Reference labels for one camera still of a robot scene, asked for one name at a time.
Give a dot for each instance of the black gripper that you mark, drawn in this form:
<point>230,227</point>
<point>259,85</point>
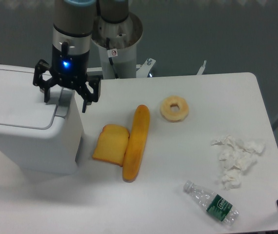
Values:
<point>69,72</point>

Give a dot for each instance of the white trash can lid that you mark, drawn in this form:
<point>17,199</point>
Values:
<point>22,104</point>

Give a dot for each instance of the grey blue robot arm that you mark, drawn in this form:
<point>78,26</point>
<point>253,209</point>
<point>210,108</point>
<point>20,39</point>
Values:
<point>72,35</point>

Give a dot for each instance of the white trash can body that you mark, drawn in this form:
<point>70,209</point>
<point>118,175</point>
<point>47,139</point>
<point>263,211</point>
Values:
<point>54,149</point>

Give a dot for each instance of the toast slice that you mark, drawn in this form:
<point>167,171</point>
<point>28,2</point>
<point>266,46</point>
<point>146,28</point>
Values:
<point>111,144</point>

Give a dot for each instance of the long baguette bread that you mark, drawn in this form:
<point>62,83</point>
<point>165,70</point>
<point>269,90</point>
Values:
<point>136,145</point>

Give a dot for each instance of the glazed donut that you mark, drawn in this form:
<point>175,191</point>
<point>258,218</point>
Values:
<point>174,108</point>

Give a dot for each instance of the crumpled white tissue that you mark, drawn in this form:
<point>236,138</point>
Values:
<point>236,158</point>

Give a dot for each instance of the clear plastic water bottle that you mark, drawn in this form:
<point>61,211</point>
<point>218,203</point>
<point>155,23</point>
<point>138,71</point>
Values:
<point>212,203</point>

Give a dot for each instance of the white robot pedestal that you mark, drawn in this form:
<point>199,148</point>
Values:
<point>117,45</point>

